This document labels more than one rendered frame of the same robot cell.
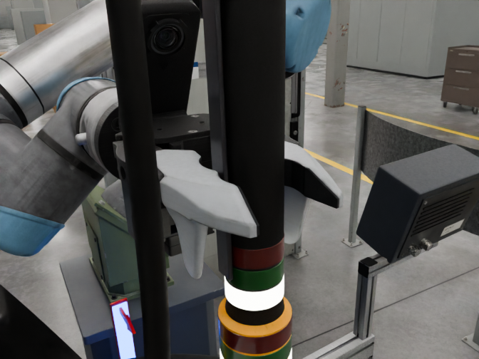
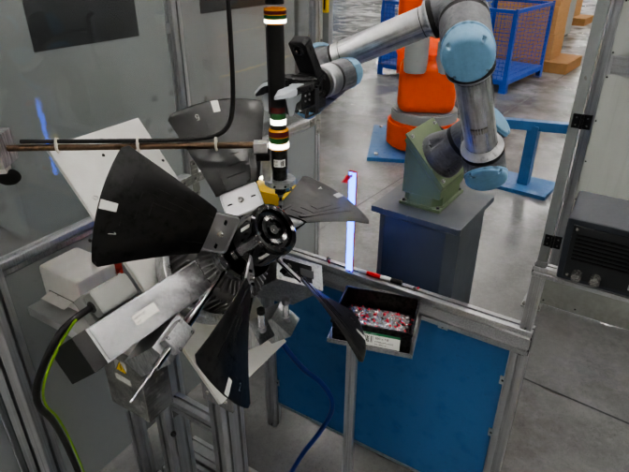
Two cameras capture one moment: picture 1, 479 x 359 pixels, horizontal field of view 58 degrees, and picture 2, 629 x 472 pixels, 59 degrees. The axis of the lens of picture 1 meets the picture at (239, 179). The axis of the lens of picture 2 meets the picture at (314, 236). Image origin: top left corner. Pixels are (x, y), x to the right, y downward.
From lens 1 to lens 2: 1.11 m
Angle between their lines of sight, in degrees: 57
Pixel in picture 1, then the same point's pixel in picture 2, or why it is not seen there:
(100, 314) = (389, 202)
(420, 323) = not seen: outside the picture
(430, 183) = (596, 218)
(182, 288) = (439, 217)
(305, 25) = (453, 53)
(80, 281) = not seen: hidden behind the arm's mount
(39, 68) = (344, 49)
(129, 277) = (414, 191)
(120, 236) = (415, 162)
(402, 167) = (597, 200)
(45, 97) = not seen: hidden behind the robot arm
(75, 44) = (362, 40)
